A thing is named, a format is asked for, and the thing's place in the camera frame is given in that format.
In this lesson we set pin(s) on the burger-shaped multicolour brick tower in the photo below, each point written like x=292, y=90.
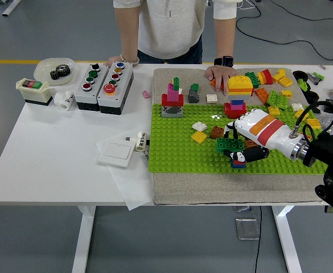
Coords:
x=240, y=85

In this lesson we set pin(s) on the grey slope brick green top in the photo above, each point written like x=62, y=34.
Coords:
x=193, y=96

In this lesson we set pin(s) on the person's right hand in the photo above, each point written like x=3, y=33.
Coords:
x=113, y=60

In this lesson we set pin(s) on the lime green flat plate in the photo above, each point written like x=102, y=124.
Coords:
x=282, y=101
x=273, y=98

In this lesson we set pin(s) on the lime green plastic piece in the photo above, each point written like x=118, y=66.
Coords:
x=302, y=84

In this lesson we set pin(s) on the white table leg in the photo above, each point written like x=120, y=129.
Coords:
x=285, y=241
x=82, y=241

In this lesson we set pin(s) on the black wrist watch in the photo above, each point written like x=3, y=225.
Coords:
x=227, y=61

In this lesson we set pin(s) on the person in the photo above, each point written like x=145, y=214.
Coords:
x=169, y=28

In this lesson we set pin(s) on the dark green chunky brick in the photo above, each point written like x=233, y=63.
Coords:
x=253, y=79

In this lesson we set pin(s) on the white plastic bowl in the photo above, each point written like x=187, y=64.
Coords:
x=44, y=71

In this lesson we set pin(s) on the green studded baseplate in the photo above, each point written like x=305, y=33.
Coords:
x=177, y=153

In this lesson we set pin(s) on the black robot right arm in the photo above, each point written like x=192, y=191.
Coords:
x=331, y=150

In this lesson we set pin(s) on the person's left hand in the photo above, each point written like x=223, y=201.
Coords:
x=219, y=74

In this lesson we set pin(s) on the yellow flat square brick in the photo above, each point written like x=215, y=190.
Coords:
x=274, y=110
x=314, y=123
x=299, y=114
x=199, y=136
x=285, y=82

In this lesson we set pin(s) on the white paper sheet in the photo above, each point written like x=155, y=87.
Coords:
x=132, y=187

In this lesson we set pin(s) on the red yellow orange curved bricks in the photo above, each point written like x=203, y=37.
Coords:
x=266, y=76

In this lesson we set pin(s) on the grey emergency-stop control box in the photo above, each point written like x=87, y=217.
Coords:
x=118, y=96

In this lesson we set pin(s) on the white labelled tube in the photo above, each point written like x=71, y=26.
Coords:
x=140, y=142

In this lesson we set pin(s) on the black metal gear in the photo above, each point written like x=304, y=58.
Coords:
x=60, y=72

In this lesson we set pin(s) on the white pipe tee fitting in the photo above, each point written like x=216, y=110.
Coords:
x=61, y=99

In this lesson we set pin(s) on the black tape roll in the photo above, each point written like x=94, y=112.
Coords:
x=295, y=75

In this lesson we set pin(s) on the red pink grey brick tower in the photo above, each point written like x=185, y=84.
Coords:
x=172, y=99

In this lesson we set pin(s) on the dark green long brick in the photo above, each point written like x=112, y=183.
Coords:
x=229, y=145

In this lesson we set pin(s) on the person's left forearm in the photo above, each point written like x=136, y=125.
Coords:
x=224, y=39

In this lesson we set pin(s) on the silver floor socket lid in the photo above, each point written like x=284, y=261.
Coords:
x=247, y=229
x=244, y=209

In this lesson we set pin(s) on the clear plastic bag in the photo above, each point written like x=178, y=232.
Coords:
x=325, y=120

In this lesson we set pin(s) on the under-table control panel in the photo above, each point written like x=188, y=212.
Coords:
x=329, y=210

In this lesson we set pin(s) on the grey-brown mat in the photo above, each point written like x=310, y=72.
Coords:
x=211, y=187

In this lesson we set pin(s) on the small pink brick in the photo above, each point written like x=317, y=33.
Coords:
x=146, y=94

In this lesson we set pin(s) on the cream red-green switch box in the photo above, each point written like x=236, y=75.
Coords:
x=35, y=95

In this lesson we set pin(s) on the person's right forearm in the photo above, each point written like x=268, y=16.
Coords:
x=127, y=39

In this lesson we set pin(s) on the grey four-button control box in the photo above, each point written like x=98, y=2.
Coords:
x=82, y=98

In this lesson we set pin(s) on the red and blue brick stack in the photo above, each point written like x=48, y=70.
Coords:
x=238, y=165

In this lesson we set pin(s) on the white distant table foot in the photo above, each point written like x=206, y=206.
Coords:
x=11, y=5

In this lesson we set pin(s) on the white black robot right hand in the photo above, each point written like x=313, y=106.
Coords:
x=266, y=130

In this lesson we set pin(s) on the brown square brick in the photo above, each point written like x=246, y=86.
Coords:
x=217, y=133
x=250, y=143

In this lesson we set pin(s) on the yellow brick pair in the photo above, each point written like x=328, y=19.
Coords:
x=280, y=73

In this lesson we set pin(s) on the green and grey clip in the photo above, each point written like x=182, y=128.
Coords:
x=317, y=76

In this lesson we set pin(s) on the white flat square brick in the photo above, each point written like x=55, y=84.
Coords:
x=199, y=126
x=211, y=98
x=297, y=107

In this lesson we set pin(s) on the small yellow brick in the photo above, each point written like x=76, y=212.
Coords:
x=286, y=93

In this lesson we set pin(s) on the orange long brick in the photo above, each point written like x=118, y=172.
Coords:
x=261, y=94
x=212, y=82

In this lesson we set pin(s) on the white wall switch plate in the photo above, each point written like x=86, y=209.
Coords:
x=116, y=155

